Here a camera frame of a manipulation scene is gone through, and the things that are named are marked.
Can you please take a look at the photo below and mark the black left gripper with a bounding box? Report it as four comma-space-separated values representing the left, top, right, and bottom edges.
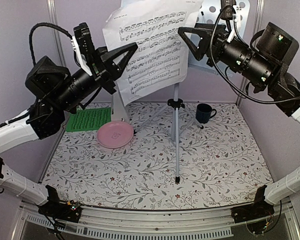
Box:
52, 39, 137, 111

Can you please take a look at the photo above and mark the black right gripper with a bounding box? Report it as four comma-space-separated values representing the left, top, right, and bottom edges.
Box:
176, 22, 275, 87

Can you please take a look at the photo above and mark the light blue music stand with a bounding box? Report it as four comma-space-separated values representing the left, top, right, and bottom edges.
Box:
134, 0, 249, 184

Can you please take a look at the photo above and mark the white sheet music page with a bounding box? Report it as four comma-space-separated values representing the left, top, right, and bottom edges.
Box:
102, 0, 203, 105

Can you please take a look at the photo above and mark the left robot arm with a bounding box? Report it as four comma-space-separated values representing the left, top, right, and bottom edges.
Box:
0, 43, 138, 217

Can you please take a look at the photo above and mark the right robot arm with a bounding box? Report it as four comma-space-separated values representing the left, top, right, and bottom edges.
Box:
178, 22, 300, 124

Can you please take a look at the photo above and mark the white metronome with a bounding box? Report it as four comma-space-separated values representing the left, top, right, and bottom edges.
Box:
111, 84, 130, 123

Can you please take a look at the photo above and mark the green sheet music page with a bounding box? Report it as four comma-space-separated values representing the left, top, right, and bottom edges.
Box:
65, 107, 111, 133

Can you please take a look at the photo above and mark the dark blue ceramic mug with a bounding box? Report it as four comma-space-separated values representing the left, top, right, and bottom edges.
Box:
195, 103, 217, 124

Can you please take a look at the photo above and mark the pink plastic plate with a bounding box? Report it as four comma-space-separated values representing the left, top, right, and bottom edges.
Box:
96, 121, 134, 149

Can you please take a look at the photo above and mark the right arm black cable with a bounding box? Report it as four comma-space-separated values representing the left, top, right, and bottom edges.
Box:
211, 4, 300, 105

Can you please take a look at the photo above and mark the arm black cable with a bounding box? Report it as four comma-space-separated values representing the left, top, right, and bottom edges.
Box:
211, 4, 300, 105
28, 22, 75, 66

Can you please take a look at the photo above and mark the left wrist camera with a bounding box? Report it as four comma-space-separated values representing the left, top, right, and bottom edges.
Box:
71, 22, 95, 77

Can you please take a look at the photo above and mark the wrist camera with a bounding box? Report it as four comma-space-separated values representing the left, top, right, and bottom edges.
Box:
71, 22, 95, 77
220, 0, 242, 43

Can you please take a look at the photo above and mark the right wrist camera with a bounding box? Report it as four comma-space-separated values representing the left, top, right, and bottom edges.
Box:
220, 0, 242, 43

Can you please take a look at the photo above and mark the right aluminium frame post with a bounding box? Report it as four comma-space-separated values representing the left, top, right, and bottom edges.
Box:
234, 78, 249, 108

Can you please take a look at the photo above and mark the aluminium frame post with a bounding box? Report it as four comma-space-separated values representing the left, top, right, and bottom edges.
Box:
234, 78, 249, 108
46, 0, 67, 67

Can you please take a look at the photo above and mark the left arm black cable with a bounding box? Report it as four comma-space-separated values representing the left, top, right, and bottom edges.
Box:
28, 22, 75, 66

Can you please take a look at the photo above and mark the left aluminium frame post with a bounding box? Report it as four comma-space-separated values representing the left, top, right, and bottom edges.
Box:
46, 0, 67, 67

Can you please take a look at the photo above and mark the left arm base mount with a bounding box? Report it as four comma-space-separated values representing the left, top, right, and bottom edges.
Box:
38, 185, 82, 223

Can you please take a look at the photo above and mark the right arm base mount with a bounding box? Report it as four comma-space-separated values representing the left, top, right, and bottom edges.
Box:
231, 185, 275, 223

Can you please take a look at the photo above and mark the front aluminium rail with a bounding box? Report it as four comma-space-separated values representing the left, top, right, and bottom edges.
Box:
13, 200, 300, 240

